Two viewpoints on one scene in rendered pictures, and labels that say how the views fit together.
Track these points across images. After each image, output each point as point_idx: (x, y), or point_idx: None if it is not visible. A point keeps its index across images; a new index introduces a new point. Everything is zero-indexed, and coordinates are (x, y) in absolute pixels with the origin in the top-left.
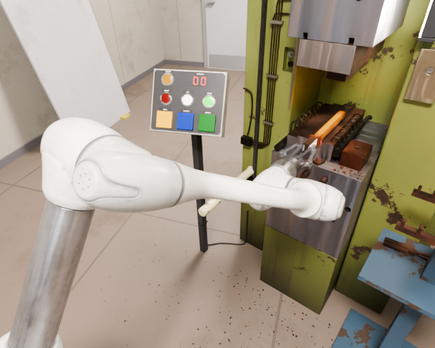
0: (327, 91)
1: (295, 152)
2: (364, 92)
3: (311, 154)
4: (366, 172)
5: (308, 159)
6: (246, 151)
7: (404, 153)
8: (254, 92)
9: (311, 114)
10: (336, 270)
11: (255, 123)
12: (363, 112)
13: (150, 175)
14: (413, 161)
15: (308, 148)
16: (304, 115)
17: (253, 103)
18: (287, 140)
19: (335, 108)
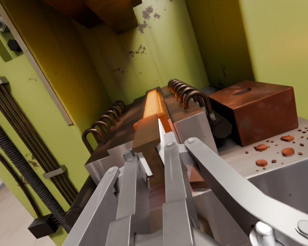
0: (120, 95)
1: (124, 232)
2: (156, 71)
3: (209, 164)
4: None
5: (258, 215)
6: (59, 240)
7: (295, 63)
8: None
9: (115, 113)
10: None
11: (34, 189)
12: None
13: None
14: None
15: (168, 153)
16: (103, 117)
17: (5, 158)
18: (95, 178)
19: (141, 98)
